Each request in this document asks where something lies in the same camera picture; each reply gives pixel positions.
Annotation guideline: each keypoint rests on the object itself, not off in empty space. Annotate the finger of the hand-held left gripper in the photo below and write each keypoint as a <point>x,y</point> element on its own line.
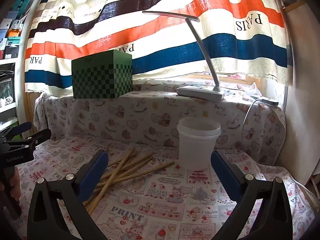
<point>41,135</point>
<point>20,128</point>

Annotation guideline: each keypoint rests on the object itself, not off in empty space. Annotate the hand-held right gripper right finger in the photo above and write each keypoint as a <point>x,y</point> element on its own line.
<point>225,172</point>

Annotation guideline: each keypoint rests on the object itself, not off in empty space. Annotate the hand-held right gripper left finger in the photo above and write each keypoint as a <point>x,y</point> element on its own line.
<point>96,171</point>

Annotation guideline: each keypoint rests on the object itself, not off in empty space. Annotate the pile of wooden chopsticks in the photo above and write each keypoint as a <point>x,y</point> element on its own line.
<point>121,170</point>

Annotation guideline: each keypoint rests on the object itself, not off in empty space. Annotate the translucent plastic container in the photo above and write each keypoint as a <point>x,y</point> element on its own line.
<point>197,145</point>

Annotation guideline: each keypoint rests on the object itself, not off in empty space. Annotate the person's left hand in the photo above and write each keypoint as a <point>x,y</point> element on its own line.
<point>16,185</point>

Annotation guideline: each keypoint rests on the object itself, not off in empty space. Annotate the white shelf unit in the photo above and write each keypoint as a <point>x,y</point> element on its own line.
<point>10,105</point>

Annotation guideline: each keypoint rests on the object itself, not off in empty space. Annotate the bear print cloth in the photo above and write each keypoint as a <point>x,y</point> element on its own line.
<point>140,120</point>

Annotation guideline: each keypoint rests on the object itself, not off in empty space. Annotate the christmas print tablecloth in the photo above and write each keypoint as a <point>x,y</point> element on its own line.
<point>160,205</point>

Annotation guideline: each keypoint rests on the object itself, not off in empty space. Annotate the green checkered box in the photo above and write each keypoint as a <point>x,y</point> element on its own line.
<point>100,80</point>

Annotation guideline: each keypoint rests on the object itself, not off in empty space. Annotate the white charger puck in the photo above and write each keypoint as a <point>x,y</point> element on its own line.
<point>268,102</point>

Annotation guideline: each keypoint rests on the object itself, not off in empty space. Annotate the white desk lamp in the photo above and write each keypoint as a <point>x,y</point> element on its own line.
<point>200,92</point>

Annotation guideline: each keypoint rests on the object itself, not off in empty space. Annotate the stack of assorted boxes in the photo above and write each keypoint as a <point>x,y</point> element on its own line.
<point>12,35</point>

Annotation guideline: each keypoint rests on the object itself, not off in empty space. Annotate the beige side panel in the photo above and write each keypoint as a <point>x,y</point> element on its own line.
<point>300,105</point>

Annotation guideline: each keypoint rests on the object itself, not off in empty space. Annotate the striped printed curtain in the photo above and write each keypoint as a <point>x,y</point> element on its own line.
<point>162,45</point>

